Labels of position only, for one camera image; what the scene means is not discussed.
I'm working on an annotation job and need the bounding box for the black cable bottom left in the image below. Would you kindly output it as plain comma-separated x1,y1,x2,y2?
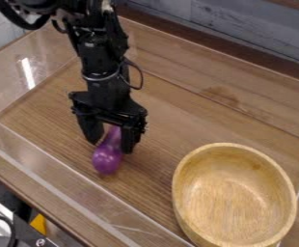
0,213,20,247

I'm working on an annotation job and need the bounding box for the brown wooden bowl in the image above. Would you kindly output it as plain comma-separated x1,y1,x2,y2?
171,143,298,247

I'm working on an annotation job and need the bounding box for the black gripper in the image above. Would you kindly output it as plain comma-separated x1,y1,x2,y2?
69,71,149,154

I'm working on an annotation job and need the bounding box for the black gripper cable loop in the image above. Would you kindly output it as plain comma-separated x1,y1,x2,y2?
119,57,145,91

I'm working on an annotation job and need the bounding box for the clear acrylic barrier wall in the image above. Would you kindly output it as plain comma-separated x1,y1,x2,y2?
0,13,299,247

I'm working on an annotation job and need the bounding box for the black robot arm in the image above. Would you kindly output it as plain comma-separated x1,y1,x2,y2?
0,0,149,154

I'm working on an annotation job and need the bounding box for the purple toy eggplant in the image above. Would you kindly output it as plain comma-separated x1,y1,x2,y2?
93,126,123,175

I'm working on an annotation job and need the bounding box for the yellow black device base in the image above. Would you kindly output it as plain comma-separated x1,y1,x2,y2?
14,212,75,247

